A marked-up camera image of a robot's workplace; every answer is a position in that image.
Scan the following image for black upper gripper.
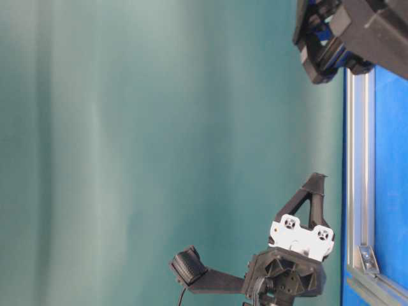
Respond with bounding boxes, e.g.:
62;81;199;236
293;1;407;84

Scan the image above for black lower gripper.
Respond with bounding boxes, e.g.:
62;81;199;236
242;173;334;305

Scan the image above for silver lower corner bracket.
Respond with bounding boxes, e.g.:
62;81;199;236
358;245;379;275

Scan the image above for aluminium extrusion frame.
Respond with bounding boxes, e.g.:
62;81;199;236
346;65;408;306

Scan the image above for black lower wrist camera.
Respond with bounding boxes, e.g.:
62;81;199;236
169;245;208;288

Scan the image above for black lower camera cable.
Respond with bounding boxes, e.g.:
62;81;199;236
177;285;189;306

